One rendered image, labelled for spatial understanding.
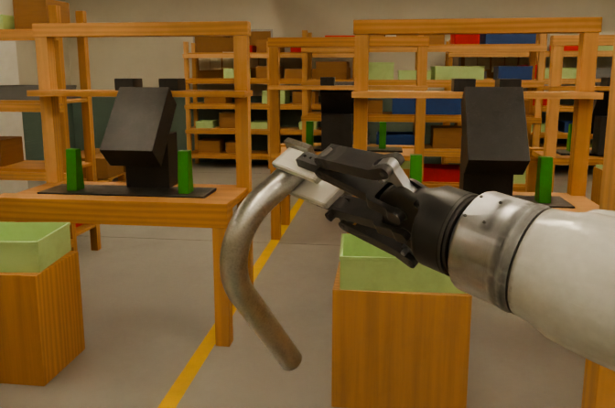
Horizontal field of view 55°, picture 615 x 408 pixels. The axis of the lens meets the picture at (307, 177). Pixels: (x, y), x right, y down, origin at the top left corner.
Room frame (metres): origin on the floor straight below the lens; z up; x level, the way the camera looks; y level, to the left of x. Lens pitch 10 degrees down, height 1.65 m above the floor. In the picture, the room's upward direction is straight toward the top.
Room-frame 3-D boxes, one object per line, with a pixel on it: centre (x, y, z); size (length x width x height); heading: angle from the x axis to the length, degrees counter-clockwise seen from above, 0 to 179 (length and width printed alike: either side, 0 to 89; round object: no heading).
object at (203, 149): (10.40, 0.63, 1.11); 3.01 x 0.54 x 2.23; 83
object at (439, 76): (7.71, -1.45, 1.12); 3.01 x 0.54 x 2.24; 83
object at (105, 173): (8.99, 3.23, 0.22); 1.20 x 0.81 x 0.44; 176
